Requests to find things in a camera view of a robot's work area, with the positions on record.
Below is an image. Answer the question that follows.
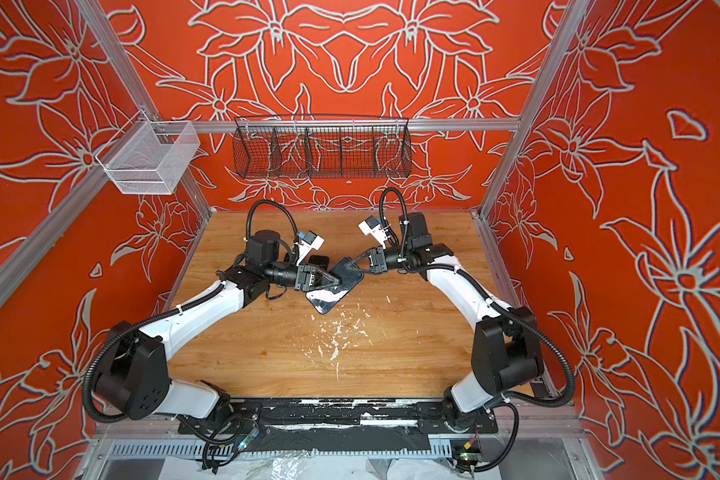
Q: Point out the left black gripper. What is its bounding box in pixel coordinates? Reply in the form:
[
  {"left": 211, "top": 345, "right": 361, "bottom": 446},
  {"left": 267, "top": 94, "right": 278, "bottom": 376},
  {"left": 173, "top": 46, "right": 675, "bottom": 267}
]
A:
[{"left": 265, "top": 261, "right": 338, "bottom": 295}]

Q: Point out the black smartphone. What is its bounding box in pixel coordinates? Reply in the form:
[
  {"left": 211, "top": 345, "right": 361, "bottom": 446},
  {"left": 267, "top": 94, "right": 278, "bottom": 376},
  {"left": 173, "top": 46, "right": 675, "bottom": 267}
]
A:
[
  {"left": 307, "top": 255, "right": 330, "bottom": 271},
  {"left": 306, "top": 257, "right": 364, "bottom": 315}
]

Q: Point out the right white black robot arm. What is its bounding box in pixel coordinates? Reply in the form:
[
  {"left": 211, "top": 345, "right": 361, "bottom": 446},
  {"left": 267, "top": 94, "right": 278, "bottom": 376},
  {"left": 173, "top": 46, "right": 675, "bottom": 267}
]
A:
[{"left": 350, "top": 187, "right": 576, "bottom": 432}]

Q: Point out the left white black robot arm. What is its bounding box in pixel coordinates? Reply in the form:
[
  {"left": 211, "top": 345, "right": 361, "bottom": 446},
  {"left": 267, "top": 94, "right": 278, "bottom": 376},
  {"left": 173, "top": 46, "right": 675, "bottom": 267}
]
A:
[{"left": 81, "top": 209, "right": 340, "bottom": 424}]

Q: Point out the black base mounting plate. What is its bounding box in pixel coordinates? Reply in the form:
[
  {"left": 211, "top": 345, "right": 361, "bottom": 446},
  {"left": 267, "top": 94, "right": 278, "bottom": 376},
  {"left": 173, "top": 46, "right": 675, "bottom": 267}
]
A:
[{"left": 179, "top": 397, "right": 498, "bottom": 435}]

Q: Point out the clear plastic bin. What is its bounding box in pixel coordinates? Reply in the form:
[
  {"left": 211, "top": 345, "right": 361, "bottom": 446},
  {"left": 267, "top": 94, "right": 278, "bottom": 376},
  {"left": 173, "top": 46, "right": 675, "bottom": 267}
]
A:
[{"left": 96, "top": 121, "right": 200, "bottom": 195}]

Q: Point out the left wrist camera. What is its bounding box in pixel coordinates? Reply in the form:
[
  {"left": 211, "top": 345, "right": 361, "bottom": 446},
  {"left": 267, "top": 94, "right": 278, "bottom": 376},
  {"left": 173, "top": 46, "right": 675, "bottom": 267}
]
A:
[{"left": 297, "top": 230, "right": 324, "bottom": 265}]

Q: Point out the black wire basket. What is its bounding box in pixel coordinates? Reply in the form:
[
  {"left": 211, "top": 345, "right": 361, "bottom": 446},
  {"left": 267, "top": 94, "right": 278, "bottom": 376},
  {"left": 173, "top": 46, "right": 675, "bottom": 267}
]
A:
[{"left": 232, "top": 115, "right": 413, "bottom": 180}]

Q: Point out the black cable bundle left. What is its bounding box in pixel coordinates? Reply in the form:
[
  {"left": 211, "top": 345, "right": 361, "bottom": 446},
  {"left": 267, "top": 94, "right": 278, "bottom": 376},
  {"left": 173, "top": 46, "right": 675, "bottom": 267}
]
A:
[{"left": 179, "top": 407, "right": 262, "bottom": 475}]

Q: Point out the black cable right base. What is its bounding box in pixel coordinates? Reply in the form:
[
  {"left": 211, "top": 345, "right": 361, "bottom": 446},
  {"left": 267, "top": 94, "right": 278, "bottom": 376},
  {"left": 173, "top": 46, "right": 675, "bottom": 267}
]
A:
[{"left": 452, "top": 401, "right": 520, "bottom": 475}]

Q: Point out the grey cable duct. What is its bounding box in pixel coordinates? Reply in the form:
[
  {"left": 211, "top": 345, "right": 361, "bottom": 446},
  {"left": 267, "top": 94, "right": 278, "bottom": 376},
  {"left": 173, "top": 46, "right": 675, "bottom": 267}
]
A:
[{"left": 106, "top": 438, "right": 453, "bottom": 461}]

